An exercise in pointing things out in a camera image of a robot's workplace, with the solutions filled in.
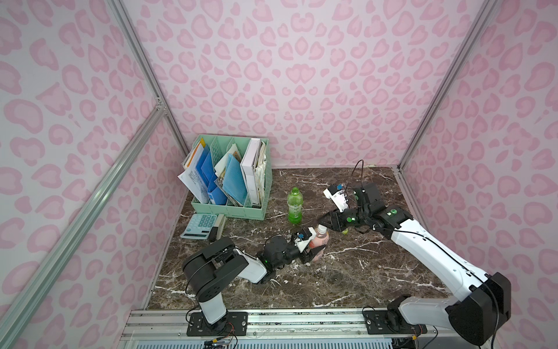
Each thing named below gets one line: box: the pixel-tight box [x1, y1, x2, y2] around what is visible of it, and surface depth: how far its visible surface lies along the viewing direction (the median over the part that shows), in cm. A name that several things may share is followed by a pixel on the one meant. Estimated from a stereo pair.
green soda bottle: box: [286, 186, 303, 225], surface depth 92 cm
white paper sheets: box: [177, 141, 210, 205], surface depth 92 cm
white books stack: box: [239, 138, 267, 208], surface depth 92 cm
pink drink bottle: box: [309, 234, 330, 263], surface depth 78 cm
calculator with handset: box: [180, 213, 226, 243], surface depth 97 cm
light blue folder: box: [223, 153, 248, 206], surface depth 90 cm
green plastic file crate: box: [191, 133, 273, 221], surface depth 95 cm
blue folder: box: [196, 145, 228, 205], surface depth 94 cm
